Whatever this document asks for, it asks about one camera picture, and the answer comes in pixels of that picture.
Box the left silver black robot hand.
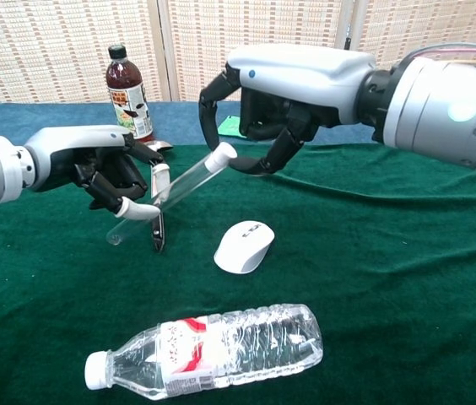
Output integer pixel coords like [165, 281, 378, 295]
[22, 125, 171, 223]

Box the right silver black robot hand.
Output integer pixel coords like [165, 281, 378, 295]
[198, 44, 377, 176]

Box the small white tube cap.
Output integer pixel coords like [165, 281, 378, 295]
[204, 142, 238, 172]

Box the clear glass test tube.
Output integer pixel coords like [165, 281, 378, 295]
[105, 152, 222, 247]

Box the blue velvet cloth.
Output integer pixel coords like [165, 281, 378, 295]
[0, 99, 391, 149]

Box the dark tea bottle black cap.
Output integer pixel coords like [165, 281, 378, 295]
[105, 44, 156, 143]

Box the green foil packet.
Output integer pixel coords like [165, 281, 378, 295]
[217, 115, 243, 137]

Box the woven bamboo folding screen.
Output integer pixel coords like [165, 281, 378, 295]
[0, 0, 476, 106]

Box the white computer mouse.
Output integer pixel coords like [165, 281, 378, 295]
[213, 219, 276, 275]

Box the dark green velvet cloth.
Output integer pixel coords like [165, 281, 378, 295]
[0, 141, 476, 405]

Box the clear plastic water bottle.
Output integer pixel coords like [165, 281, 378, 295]
[84, 303, 324, 402]

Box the metal ladle black handle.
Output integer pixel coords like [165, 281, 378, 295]
[143, 140, 175, 255]

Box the pink and grey cable bundle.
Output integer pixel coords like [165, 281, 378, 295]
[404, 41, 476, 68]

